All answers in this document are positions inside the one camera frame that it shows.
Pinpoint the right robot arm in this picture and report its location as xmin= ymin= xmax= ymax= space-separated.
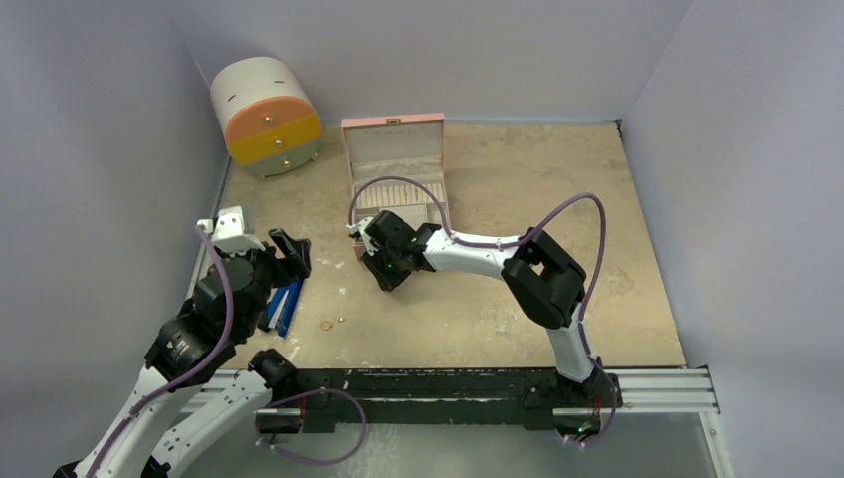
xmin=347 ymin=210 xmax=617 ymax=405

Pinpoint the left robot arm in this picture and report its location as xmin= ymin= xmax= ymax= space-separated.
xmin=54 ymin=219 xmax=312 ymax=477

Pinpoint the blue stapler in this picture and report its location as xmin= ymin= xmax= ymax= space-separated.
xmin=258 ymin=280 xmax=305 ymax=338

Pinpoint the round pastel drawer organizer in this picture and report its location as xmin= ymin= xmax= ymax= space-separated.
xmin=210 ymin=57 xmax=323 ymax=178

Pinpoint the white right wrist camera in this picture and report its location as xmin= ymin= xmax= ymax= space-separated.
xmin=347 ymin=217 xmax=377 ymax=256

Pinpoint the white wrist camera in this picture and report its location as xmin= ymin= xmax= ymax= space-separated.
xmin=196 ymin=205 xmax=266 ymax=256
xmin=347 ymin=217 xmax=377 ymax=256

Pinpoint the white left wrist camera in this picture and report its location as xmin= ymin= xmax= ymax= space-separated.
xmin=196 ymin=205 xmax=266 ymax=256

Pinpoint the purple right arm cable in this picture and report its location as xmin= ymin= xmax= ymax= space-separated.
xmin=347 ymin=175 xmax=608 ymax=370

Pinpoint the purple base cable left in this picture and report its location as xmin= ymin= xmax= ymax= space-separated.
xmin=255 ymin=387 xmax=367 ymax=466

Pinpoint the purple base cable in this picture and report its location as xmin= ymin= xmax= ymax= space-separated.
xmin=255 ymin=387 xmax=367 ymax=466
xmin=561 ymin=368 xmax=632 ymax=451

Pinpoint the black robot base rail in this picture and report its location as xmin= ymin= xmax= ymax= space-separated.
xmin=248 ymin=350 xmax=621 ymax=441

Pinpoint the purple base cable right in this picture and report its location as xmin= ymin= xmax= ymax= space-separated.
xmin=561 ymin=368 xmax=632 ymax=451

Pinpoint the aluminium frame rail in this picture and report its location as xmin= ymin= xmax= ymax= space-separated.
xmin=181 ymin=368 xmax=720 ymax=416

